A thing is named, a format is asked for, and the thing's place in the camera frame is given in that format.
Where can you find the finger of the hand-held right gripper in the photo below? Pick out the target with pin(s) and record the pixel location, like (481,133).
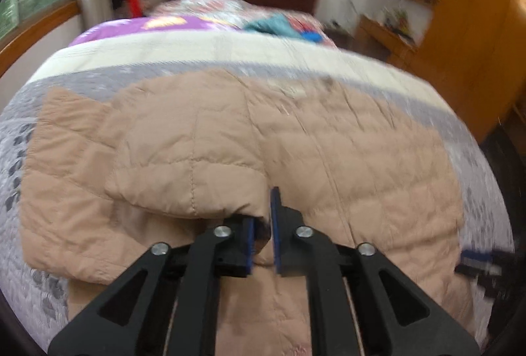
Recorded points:
(476,256)
(476,270)

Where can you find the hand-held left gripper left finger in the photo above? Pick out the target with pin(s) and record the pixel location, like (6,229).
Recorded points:
(247,247)

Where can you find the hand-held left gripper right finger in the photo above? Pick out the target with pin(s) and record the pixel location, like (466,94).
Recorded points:
(276,232)

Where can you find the beige quilted jacket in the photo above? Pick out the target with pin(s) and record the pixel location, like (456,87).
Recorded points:
(205,134)

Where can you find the dark nightstand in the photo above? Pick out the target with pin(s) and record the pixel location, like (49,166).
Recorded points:
(353,41)

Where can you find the teal cloth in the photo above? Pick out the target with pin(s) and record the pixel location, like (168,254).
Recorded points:
(271,25)

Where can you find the wooden desk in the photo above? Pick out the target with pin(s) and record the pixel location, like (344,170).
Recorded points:
(386,37)

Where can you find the wooden wardrobe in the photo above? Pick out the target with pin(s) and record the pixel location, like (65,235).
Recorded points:
(472,31)

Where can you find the bed with grey patterned cover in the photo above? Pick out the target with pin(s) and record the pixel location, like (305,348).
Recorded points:
(82,85)

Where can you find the floral pillow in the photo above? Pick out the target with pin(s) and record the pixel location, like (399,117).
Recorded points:
(213,9)

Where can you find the purple blanket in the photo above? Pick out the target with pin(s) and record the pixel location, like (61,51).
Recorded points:
(123,29)

